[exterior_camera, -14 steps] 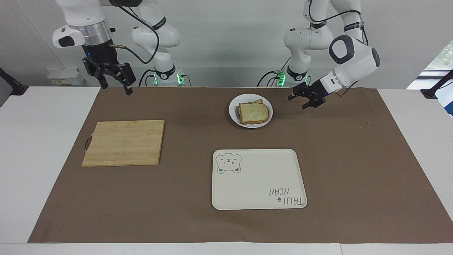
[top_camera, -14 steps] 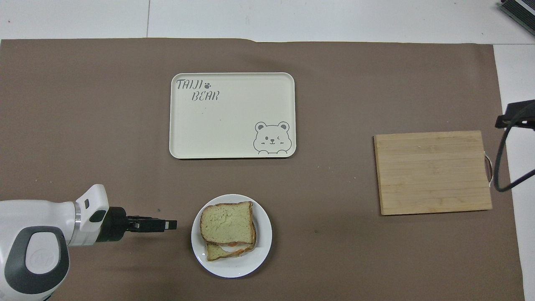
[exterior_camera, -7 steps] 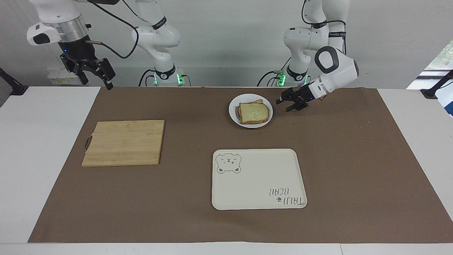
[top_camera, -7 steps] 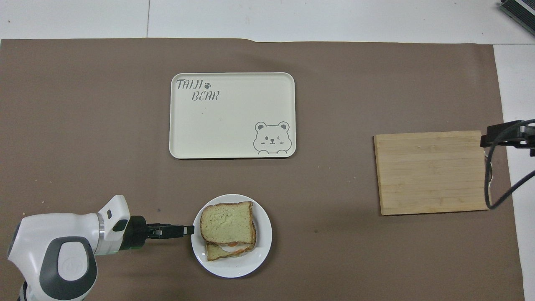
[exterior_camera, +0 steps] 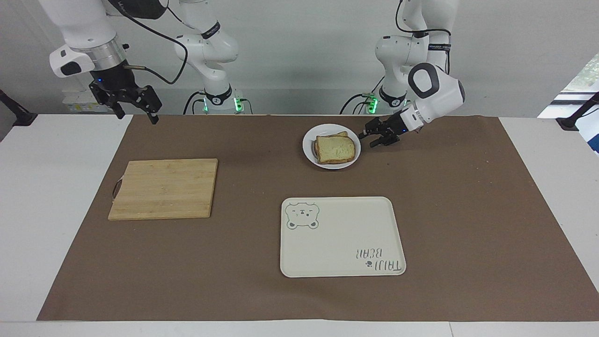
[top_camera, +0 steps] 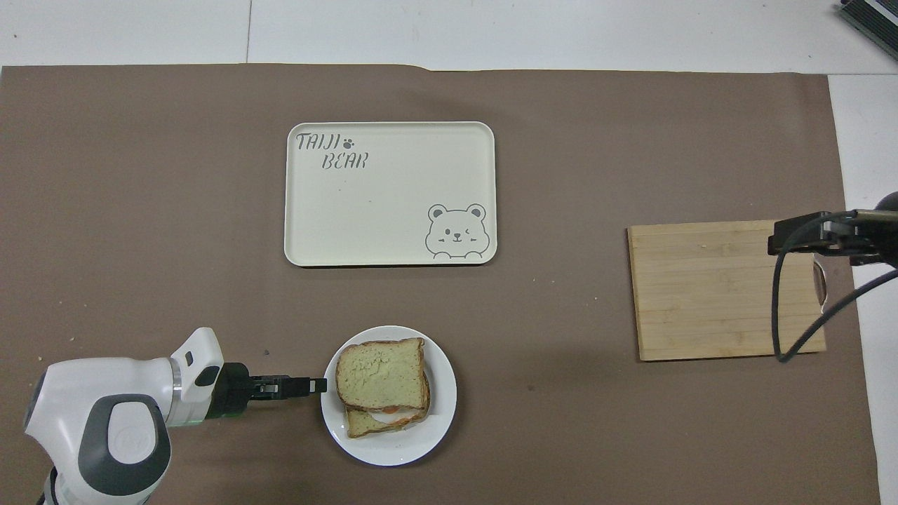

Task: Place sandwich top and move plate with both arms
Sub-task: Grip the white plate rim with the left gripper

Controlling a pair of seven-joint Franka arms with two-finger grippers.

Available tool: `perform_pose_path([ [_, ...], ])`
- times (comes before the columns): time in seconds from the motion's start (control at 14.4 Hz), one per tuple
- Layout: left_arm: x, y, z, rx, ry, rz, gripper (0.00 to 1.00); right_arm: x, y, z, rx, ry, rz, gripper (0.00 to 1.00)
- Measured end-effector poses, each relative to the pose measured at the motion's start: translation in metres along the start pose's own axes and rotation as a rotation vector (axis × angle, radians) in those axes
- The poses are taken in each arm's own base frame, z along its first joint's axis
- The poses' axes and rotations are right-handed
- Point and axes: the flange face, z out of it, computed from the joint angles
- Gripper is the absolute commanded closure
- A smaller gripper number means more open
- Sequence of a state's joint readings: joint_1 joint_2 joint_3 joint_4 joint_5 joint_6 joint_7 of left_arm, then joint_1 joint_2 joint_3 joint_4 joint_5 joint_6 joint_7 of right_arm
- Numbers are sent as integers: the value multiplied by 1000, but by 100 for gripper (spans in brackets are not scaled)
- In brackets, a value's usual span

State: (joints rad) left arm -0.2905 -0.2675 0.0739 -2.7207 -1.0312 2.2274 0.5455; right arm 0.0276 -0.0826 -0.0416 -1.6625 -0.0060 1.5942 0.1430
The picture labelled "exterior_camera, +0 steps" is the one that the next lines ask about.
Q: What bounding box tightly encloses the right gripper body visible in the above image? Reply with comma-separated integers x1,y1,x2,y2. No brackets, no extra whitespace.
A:
89,65,142,100

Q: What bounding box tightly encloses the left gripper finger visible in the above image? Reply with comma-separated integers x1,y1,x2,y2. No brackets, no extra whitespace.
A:
358,117,390,140
369,132,401,148

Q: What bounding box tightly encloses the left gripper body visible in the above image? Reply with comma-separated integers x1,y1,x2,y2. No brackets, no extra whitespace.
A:
384,111,416,138

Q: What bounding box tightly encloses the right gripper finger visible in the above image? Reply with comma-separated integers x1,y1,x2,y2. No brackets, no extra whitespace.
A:
90,90,126,119
130,85,163,125

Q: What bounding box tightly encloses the white round plate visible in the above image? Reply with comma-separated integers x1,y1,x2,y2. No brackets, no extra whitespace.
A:
302,124,362,170

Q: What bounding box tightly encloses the toasted bread slice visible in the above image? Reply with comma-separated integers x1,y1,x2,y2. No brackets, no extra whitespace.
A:
316,135,357,165
314,131,350,160

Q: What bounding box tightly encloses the wooden cutting board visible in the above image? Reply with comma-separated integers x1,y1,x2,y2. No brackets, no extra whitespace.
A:
108,158,219,221

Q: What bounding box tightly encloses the black stand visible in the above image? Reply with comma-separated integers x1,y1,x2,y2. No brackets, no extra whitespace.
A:
555,91,599,132
0,89,38,127

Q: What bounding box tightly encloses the cream tray with bear print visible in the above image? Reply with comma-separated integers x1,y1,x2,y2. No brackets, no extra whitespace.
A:
280,196,407,278

